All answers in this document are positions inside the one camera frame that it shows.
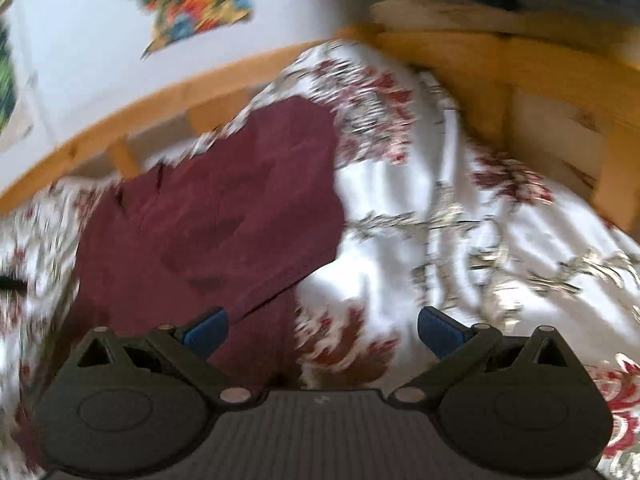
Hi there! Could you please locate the floral bed sheet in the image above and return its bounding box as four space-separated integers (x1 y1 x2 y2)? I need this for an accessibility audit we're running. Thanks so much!
0 40 640 480

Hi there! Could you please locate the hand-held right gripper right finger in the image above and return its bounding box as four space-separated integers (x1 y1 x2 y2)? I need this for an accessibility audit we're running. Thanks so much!
391 306 572 404

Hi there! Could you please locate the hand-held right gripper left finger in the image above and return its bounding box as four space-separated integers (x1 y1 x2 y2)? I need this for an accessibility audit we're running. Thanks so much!
75 307 251 405

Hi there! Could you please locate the green wall poster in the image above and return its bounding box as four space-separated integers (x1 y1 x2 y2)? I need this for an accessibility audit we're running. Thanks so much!
0 20 21 133

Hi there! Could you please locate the maroon garment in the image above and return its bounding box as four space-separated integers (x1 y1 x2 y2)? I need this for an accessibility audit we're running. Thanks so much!
20 96 347 466

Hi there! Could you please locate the colourful wall poster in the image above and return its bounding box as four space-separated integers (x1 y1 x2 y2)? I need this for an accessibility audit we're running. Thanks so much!
111 0 254 59

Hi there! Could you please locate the wooden bed frame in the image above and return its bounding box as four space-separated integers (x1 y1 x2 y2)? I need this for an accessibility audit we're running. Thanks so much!
0 0 640 241

